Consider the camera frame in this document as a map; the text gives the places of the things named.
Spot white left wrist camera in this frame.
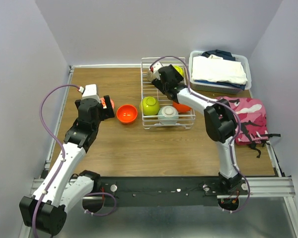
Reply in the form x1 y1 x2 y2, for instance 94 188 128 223
82 84 100 102

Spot white wire dish rack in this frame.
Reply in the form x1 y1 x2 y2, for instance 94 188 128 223
140 58 196 129

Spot beige floral ceramic bowl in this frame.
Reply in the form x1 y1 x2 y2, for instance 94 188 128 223
147 69 158 82

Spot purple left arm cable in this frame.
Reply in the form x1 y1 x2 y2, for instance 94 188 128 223
31 84 117 238

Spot teal checked white bowl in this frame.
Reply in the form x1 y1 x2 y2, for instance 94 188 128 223
157 106 179 125

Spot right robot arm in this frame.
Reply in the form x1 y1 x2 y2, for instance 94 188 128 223
147 62 242 194

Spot lime green bowl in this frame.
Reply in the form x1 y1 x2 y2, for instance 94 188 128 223
173 65 184 77
139 96 160 116

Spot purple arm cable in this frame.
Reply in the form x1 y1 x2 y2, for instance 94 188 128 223
31 84 117 238
150 55 251 214

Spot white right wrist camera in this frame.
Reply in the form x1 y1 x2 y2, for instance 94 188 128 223
150 61 163 73

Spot pink camouflage bag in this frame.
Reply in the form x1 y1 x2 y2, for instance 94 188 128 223
217 96 281 158

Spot grey perforated laundry basket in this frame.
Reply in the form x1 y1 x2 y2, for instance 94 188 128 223
189 51 252 94

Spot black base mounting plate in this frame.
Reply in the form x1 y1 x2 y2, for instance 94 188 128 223
81 176 249 208

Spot white bowl orange pattern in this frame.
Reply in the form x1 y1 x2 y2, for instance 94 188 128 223
99 97 115 109

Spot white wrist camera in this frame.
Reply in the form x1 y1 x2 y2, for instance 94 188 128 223
150 61 163 73
82 84 100 102

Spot aluminium frame rail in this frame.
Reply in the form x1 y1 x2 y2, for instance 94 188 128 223
211 177 296 199

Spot lime green bowl front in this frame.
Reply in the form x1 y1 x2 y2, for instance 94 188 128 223
139 96 160 116

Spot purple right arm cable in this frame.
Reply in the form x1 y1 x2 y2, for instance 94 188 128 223
150 55 251 214

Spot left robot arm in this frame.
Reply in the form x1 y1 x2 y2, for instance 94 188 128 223
19 95 115 237

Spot white folded towel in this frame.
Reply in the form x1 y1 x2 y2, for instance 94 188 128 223
191 55 247 85

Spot dark blue cloth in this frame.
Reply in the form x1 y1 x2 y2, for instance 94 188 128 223
201 50 236 61

